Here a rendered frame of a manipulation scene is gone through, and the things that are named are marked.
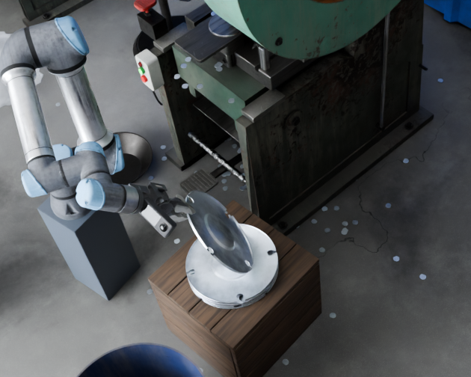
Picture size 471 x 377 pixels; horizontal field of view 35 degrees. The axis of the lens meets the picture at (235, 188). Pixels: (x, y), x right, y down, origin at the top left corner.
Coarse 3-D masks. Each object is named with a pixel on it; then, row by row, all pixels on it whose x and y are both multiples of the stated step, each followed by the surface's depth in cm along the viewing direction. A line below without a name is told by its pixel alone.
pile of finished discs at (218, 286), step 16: (240, 224) 243; (256, 240) 239; (192, 256) 238; (208, 256) 238; (256, 256) 235; (272, 256) 235; (192, 272) 235; (208, 272) 234; (224, 272) 232; (256, 272) 232; (272, 272) 231; (192, 288) 233; (208, 288) 230; (224, 288) 230; (240, 288) 229; (256, 288) 228; (224, 304) 227; (240, 304) 228
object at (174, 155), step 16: (176, 32) 266; (160, 48) 263; (160, 64) 266; (176, 80) 277; (176, 96) 282; (192, 96) 288; (176, 112) 287; (192, 112) 293; (176, 128) 292; (192, 128) 299; (208, 128) 306; (176, 144) 302; (192, 144) 305; (208, 144) 312; (176, 160) 311; (192, 160) 311
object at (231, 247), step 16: (192, 192) 223; (208, 208) 225; (224, 208) 234; (192, 224) 209; (208, 224) 216; (224, 224) 225; (208, 240) 212; (224, 240) 219; (240, 240) 229; (224, 256) 214; (240, 256) 222; (240, 272) 214
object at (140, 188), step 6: (138, 186) 204; (144, 186) 206; (150, 186) 206; (162, 186) 208; (138, 192) 198; (144, 192) 204; (150, 192) 205; (156, 192) 204; (162, 192) 208; (156, 198) 202; (162, 198) 203; (168, 198) 205; (138, 204) 197; (162, 204) 202; (168, 204) 203; (138, 210) 198; (168, 210) 205
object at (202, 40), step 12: (204, 24) 246; (216, 24) 244; (228, 24) 244; (192, 36) 243; (204, 36) 242; (216, 36) 242; (228, 36) 241; (240, 36) 241; (180, 48) 241; (192, 48) 239; (204, 48) 239; (216, 48) 238; (228, 48) 244; (240, 48) 248; (204, 60) 236; (228, 60) 248
